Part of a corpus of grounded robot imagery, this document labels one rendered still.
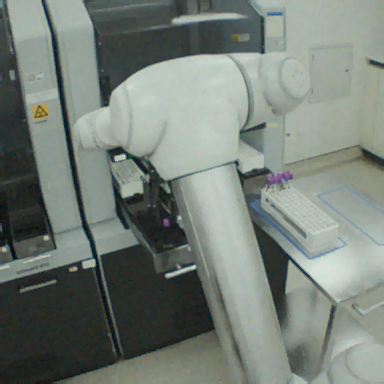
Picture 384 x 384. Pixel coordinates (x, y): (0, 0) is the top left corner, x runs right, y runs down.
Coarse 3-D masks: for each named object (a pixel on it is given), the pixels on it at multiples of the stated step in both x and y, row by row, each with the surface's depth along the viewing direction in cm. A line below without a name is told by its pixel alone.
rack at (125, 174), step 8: (128, 160) 174; (112, 168) 168; (120, 168) 167; (128, 168) 167; (136, 168) 167; (112, 176) 173; (120, 176) 162; (128, 176) 162; (136, 176) 161; (120, 184) 156; (128, 184) 156; (136, 184) 157; (120, 192) 159; (128, 192) 157
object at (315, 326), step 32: (256, 192) 155; (320, 192) 153; (352, 192) 152; (256, 224) 140; (352, 224) 134; (288, 256) 124; (320, 256) 122; (352, 256) 121; (320, 288) 111; (352, 288) 109; (288, 320) 172; (320, 320) 170; (352, 320) 168; (288, 352) 157; (320, 352) 155
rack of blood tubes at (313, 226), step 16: (288, 192) 143; (272, 208) 141; (288, 208) 134; (304, 208) 133; (288, 224) 133; (304, 224) 126; (320, 224) 126; (336, 224) 124; (304, 240) 126; (320, 240) 123
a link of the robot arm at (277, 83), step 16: (240, 64) 66; (256, 64) 67; (272, 64) 65; (288, 64) 65; (256, 80) 66; (272, 80) 65; (288, 80) 65; (304, 80) 67; (256, 96) 66; (272, 96) 66; (288, 96) 66; (304, 96) 67; (256, 112) 68; (272, 112) 69; (288, 112) 70
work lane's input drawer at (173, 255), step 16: (128, 208) 151; (144, 208) 153; (160, 208) 153; (128, 224) 151; (144, 224) 144; (176, 224) 141; (144, 240) 136; (160, 240) 136; (176, 240) 133; (160, 256) 130; (176, 256) 133; (192, 256) 136; (176, 272) 130
